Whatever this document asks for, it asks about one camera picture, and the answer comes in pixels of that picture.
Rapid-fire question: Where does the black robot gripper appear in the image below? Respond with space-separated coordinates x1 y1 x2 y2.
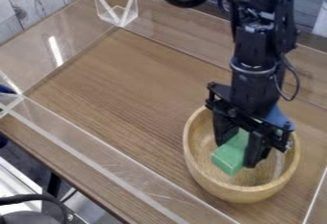
206 67 295 168

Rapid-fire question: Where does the black cable lower left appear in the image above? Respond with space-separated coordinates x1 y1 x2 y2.
0 194 72 224

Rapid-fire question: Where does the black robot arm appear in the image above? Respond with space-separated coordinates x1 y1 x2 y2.
164 0 298 168

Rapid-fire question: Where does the green rectangular block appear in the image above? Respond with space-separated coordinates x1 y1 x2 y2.
211 129 250 176

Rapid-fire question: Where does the light wooden bowl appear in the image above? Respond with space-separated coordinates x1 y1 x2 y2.
183 106 300 204

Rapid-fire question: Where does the clear acrylic enclosure wall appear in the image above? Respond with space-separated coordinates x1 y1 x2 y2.
0 0 327 224

